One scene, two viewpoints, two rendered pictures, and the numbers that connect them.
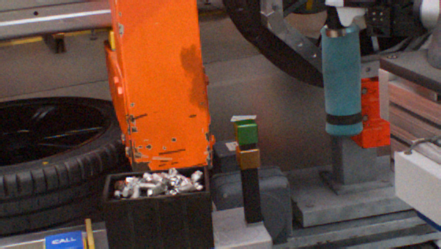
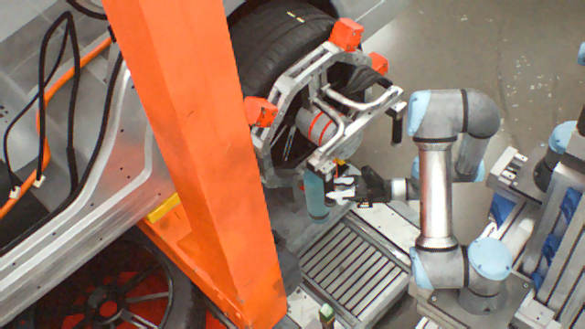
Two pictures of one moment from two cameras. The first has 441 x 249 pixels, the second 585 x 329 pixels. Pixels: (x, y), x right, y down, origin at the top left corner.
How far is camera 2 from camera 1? 173 cm
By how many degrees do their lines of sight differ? 40
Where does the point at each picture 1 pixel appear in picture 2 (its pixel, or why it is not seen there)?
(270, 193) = (293, 272)
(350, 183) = (298, 200)
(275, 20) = (271, 182)
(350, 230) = (312, 234)
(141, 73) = (254, 308)
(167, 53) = (266, 291)
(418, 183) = not seen: outside the picture
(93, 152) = (187, 308)
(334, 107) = (317, 213)
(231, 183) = not seen: hidden behind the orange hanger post
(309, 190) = (274, 213)
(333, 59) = (317, 196)
